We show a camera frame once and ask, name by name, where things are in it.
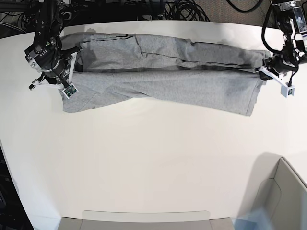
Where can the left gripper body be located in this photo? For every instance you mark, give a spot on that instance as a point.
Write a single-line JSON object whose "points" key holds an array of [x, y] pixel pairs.
{"points": [[278, 66]]}

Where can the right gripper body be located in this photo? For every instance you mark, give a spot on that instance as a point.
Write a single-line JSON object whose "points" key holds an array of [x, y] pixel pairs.
{"points": [[55, 66]]}

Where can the grey T-shirt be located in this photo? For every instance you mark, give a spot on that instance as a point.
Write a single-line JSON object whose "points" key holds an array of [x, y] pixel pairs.
{"points": [[119, 67]]}

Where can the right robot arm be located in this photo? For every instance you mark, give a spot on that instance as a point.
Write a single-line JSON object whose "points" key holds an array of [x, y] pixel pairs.
{"points": [[49, 25]]}

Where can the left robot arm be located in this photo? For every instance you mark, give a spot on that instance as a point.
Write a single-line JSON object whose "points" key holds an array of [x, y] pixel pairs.
{"points": [[290, 19]]}

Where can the grey cardboard box right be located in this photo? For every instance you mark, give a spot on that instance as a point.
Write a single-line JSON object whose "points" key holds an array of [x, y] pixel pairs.
{"points": [[285, 204]]}

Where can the blue translucent bag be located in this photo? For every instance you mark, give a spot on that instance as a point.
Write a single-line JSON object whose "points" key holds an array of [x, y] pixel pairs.
{"points": [[254, 220]]}

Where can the grey bin front edge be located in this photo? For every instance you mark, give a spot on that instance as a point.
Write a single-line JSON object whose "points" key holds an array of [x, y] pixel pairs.
{"points": [[99, 220]]}

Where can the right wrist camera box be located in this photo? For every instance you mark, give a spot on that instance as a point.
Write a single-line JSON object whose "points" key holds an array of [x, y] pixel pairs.
{"points": [[69, 91]]}

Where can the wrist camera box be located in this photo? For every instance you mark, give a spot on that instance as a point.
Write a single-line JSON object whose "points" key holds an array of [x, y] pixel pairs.
{"points": [[69, 91], [287, 90]]}

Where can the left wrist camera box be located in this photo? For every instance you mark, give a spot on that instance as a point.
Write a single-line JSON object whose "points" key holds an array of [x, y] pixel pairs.
{"points": [[287, 90]]}

